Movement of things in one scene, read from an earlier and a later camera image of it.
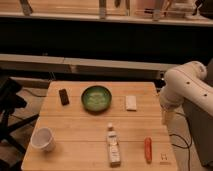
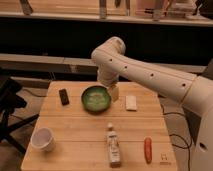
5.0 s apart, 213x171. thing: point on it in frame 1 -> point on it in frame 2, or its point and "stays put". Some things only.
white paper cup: (43, 138) stays put
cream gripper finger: (168, 117) -> (114, 92)
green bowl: (96, 99) stays put
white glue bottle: (113, 146) stays put
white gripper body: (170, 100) -> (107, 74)
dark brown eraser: (64, 96) stays put
